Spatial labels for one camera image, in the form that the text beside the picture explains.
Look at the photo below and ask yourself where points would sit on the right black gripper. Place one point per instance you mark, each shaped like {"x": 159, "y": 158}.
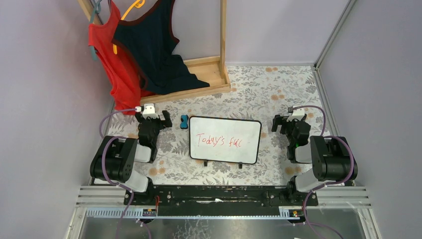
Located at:
{"x": 289, "y": 123}

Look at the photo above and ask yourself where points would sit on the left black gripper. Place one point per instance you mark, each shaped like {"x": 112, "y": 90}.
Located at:
{"x": 153, "y": 119}

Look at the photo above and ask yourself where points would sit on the blue whiteboard eraser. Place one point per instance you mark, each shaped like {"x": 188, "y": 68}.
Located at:
{"x": 184, "y": 122}

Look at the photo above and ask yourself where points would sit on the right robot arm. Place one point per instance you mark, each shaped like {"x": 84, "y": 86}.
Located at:
{"x": 331, "y": 158}

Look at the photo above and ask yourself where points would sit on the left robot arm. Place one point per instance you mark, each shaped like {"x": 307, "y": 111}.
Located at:
{"x": 115, "y": 158}

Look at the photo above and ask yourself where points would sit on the black framed whiteboard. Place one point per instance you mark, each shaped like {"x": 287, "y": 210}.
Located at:
{"x": 224, "y": 140}

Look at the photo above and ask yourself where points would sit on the floral table mat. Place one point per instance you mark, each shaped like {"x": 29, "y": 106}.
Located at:
{"x": 257, "y": 93}

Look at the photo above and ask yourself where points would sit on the red tank top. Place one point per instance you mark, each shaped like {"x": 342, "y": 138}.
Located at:
{"x": 119, "y": 68}

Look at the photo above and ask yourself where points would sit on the wooden clothes rack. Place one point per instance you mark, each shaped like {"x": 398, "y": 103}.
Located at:
{"x": 208, "y": 69}

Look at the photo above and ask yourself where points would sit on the navy tank top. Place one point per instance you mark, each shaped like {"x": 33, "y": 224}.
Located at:
{"x": 149, "y": 41}

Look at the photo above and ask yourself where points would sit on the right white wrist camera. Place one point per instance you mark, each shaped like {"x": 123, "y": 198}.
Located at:
{"x": 296, "y": 113}

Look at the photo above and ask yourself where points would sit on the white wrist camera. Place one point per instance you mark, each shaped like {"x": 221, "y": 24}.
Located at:
{"x": 149, "y": 111}
{"x": 296, "y": 113}

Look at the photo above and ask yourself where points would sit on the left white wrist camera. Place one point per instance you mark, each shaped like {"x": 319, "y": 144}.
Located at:
{"x": 149, "y": 111}

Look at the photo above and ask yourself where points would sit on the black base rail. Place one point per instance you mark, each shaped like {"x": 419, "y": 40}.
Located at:
{"x": 220, "y": 201}

